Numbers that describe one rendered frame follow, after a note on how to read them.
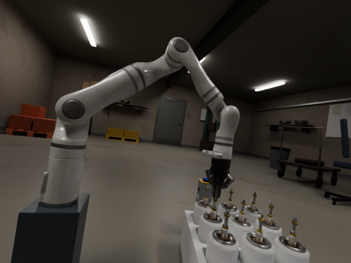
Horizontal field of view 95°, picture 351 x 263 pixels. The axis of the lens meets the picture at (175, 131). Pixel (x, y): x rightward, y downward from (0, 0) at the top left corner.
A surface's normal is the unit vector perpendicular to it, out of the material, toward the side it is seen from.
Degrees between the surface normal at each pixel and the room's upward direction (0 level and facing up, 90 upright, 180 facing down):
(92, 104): 96
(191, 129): 90
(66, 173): 90
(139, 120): 90
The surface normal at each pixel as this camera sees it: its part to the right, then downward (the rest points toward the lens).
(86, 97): 0.44, -0.12
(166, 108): 0.29, 0.03
